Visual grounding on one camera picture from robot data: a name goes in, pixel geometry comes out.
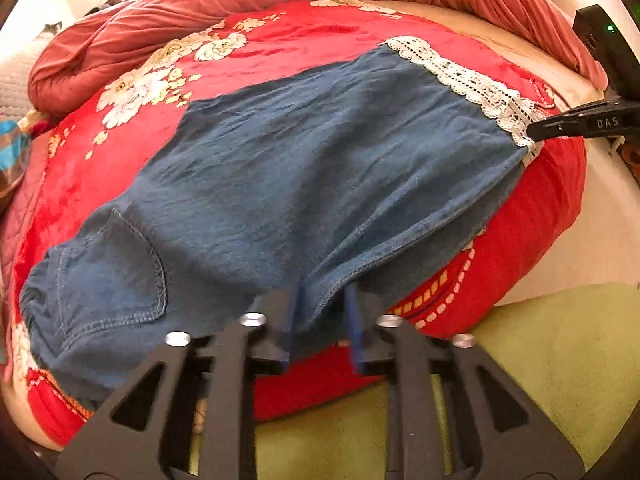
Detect grey quilted pillow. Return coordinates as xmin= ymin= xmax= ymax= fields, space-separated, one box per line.
xmin=0 ymin=35 xmax=51 ymax=111

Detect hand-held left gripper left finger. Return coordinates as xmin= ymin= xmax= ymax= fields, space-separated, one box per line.
xmin=55 ymin=282 xmax=306 ymax=480

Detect red floral blanket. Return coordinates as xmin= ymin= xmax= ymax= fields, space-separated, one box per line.
xmin=0 ymin=0 xmax=588 ymax=448

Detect blue pants with lace hem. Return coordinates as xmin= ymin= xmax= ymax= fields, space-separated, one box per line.
xmin=19 ymin=36 xmax=548 ymax=411

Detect striped pillow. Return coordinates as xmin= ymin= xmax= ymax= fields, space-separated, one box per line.
xmin=0 ymin=115 xmax=33 ymax=201

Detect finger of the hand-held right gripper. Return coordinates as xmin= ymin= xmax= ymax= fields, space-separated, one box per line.
xmin=527 ymin=96 xmax=640 ymax=143

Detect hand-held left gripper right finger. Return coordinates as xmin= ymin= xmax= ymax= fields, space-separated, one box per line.
xmin=344 ymin=284 xmax=586 ymax=480

